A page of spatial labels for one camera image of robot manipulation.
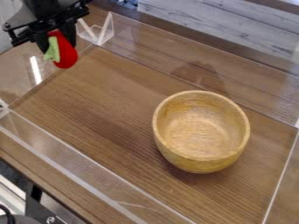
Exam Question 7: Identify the black table leg bracket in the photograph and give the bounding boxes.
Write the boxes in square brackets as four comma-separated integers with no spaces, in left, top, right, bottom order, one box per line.
[24,183,67,224]

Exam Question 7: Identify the light wooden bowl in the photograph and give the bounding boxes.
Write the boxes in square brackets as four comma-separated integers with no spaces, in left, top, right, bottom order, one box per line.
[152,90,249,173]

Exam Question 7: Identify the clear acrylic tray enclosure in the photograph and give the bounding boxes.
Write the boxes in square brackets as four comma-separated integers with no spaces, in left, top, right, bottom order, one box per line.
[0,10,299,224]

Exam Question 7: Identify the black cable under table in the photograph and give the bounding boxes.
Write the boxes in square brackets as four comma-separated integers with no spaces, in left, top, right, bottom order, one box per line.
[0,204,16,224]

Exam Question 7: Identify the red felt strawberry toy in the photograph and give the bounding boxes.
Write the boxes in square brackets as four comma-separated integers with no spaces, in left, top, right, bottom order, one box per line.
[43,30,79,69]

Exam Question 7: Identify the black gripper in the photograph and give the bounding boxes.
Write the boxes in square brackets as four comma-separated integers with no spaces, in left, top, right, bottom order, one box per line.
[3,0,91,53]

